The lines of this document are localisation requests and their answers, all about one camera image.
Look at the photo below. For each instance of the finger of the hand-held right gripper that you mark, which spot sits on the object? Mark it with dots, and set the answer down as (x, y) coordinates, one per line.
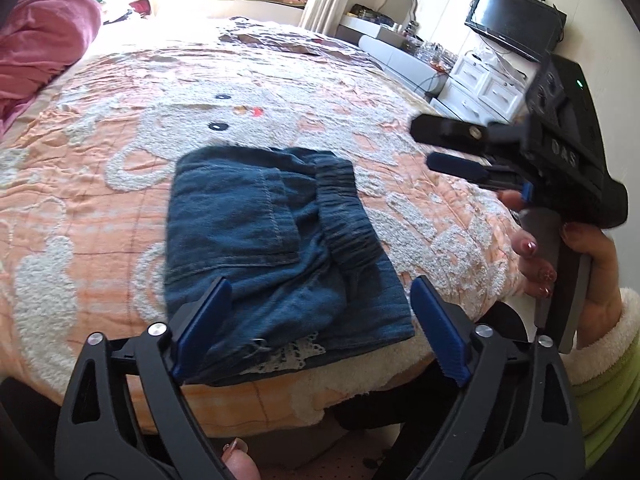
(460, 166)
(450, 132)

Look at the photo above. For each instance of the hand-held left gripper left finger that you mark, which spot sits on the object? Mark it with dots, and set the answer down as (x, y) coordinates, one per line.
(202, 327)

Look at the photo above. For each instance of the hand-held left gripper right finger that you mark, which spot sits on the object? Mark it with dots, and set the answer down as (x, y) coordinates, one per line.
(440, 330)

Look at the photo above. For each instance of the blue denim pants with lace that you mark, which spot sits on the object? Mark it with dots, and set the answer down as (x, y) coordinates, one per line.
(260, 240)

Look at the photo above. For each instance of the person's right forearm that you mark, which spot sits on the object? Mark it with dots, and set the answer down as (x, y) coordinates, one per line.
(610, 385)

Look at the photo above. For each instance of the person's right hand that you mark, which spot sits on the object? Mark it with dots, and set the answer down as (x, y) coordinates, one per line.
(605, 280)

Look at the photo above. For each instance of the person's left hand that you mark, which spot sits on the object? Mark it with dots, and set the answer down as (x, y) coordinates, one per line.
(240, 462)

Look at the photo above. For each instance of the white dresser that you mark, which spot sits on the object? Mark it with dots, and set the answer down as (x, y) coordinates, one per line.
(485, 82)

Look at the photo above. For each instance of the person's dark clothing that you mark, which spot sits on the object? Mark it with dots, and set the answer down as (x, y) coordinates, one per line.
(400, 395)

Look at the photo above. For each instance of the grey vanity desk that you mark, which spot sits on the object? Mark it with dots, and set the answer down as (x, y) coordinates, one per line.
(395, 55)

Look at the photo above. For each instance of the black television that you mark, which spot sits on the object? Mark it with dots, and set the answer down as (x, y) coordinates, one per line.
(515, 20)

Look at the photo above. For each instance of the white framed mirror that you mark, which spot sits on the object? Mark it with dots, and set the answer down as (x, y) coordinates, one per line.
(399, 5)

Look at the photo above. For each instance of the orange and white printed blanket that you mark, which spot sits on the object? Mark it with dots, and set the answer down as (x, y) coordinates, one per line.
(100, 185)

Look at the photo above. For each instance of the purple patterned quilt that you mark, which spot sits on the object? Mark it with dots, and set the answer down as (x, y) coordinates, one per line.
(280, 40)

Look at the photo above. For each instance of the pink blanket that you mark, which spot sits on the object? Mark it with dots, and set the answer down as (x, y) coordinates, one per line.
(40, 45)

